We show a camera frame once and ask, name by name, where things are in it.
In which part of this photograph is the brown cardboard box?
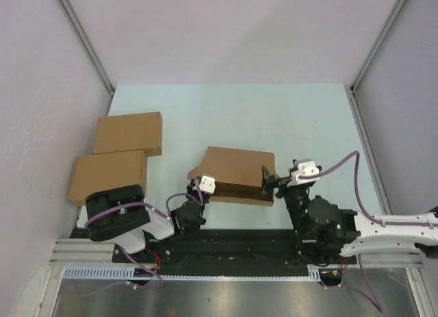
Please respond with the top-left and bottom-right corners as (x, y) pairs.
(188, 147), (276, 206)

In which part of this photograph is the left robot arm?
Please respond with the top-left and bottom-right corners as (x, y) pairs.
(85, 176), (216, 262)

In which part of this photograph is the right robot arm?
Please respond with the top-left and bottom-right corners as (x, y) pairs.
(261, 160), (437, 263)

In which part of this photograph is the upper folded cardboard box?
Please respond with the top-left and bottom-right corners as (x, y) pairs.
(92, 112), (163, 157)

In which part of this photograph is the folded cardboard box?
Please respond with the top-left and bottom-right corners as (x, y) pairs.
(68, 150), (147, 206)
(92, 112), (163, 157)

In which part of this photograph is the lower folded cardboard box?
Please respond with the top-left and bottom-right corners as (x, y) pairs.
(68, 150), (147, 206)

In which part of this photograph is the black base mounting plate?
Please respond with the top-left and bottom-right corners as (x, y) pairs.
(70, 227), (357, 267)

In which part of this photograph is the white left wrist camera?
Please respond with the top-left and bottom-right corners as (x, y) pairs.
(194, 175), (216, 194)

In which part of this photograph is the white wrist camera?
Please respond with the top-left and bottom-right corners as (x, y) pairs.
(287, 159), (321, 187)
(194, 175), (216, 194)

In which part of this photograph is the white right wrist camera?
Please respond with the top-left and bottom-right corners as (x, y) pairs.
(287, 159), (321, 187)

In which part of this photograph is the grey slotted cable duct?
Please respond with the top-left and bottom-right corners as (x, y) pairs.
(64, 264), (343, 281)

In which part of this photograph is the right aluminium side rail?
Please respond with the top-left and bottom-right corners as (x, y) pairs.
(344, 86), (394, 214)

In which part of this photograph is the front aluminium frame rail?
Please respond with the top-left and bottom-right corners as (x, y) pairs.
(49, 238), (423, 268)

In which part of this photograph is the right aluminium frame post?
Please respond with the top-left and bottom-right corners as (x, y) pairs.
(350, 0), (410, 93)

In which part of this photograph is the aluminium frame post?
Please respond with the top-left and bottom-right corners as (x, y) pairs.
(350, 0), (410, 93)
(56, 0), (115, 97)

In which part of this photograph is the left aluminium frame post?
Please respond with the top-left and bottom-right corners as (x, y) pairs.
(56, 0), (115, 97)

